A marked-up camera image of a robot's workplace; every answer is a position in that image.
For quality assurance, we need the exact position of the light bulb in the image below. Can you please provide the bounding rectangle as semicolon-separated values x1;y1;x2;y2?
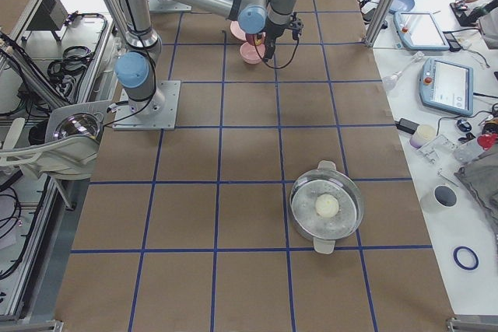
382;71;403;93

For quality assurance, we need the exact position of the white cup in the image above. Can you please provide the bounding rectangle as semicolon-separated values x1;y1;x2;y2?
420;184;458;212

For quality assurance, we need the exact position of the pink plate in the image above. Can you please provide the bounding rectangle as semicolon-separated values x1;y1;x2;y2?
230;21;247;42

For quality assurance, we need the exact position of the steel steamer pot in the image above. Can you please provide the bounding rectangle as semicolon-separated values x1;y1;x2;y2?
289;160;365;254

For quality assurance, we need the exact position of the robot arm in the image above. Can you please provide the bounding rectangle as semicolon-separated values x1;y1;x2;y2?
114;0;303;115

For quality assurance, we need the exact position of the lower teach pendant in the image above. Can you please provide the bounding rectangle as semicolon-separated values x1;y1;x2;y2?
419;58;474;116

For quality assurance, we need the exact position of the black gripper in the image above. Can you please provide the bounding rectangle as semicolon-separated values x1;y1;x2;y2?
265;12;303;61

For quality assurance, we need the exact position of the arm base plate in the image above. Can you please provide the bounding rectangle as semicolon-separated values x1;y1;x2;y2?
111;80;181;131
148;0;191;13

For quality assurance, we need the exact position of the aluminium frame post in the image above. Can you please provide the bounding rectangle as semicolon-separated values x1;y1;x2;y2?
363;0;409;47

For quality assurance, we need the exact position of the blue plate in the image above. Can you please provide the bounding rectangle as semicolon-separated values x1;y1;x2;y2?
388;0;415;14

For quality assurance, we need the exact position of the pink bowl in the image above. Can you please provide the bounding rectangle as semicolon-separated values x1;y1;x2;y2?
239;42;265;65

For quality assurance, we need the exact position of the black power adapter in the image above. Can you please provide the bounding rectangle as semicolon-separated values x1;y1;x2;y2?
395;118;419;135

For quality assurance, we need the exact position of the blue tape ring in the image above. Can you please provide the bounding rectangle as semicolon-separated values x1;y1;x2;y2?
453;246;479;271

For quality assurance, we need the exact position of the upper teach pendant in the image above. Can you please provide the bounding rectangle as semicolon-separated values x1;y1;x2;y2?
393;12;450;51

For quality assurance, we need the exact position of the teach pendant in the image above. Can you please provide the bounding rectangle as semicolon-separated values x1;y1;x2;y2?
393;12;450;51
419;58;474;116

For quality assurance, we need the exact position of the red apple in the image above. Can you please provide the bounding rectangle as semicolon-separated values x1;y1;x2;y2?
245;33;265;47

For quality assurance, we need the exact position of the white steamed bun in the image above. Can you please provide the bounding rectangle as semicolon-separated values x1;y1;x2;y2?
314;194;339;218

